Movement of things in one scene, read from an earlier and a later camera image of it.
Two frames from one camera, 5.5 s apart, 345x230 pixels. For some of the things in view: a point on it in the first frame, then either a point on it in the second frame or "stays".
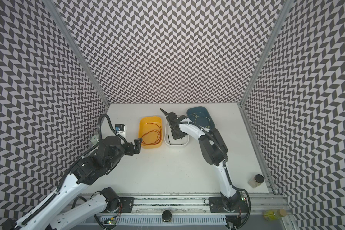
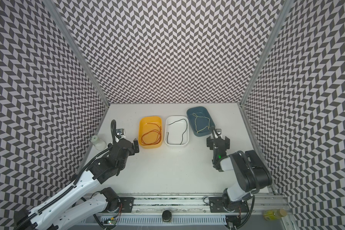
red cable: [154, 130] stays
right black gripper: [171, 117] -> [218, 143]
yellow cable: [196, 117] stays
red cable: [155, 130] stays
